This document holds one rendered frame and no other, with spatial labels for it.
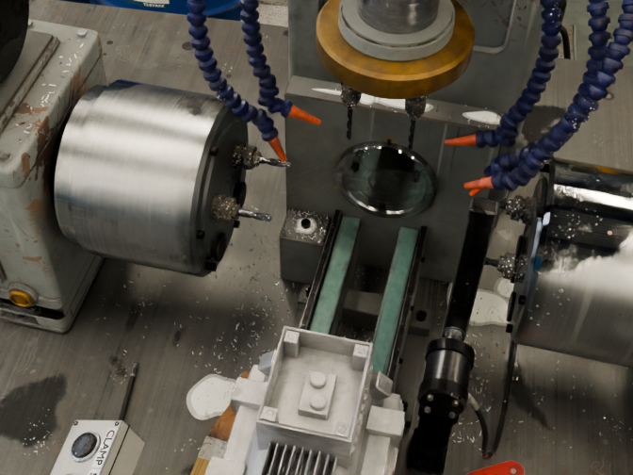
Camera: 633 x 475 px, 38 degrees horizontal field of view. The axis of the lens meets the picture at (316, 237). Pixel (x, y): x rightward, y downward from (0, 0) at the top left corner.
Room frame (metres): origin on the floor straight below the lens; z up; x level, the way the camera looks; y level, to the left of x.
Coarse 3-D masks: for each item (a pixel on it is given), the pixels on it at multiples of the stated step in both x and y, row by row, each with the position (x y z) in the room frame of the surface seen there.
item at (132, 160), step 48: (96, 96) 0.91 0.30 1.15; (144, 96) 0.90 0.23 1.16; (192, 96) 0.91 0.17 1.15; (96, 144) 0.82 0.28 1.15; (144, 144) 0.82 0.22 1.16; (192, 144) 0.82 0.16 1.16; (240, 144) 0.90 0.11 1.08; (96, 192) 0.78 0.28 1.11; (144, 192) 0.77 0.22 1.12; (192, 192) 0.76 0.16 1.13; (240, 192) 0.89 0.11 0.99; (96, 240) 0.76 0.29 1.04; (144, 240) 0.74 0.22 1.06; (192, 240) 0.73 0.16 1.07
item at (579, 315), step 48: (576, 192) 0.74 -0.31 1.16; (624, 192) 0.75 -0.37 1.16; (528, 240) 0.75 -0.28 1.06; (576, 240) 0.68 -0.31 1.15; (624, 240) 0.68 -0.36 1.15; (528, 288) 0.65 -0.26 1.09; (576, 288) 0.64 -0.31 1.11; (624, 288) 0.64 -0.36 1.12; (528, 336) 0.63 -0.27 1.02; (576, 336) 0.62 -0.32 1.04; (624, 336) 0.61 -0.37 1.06
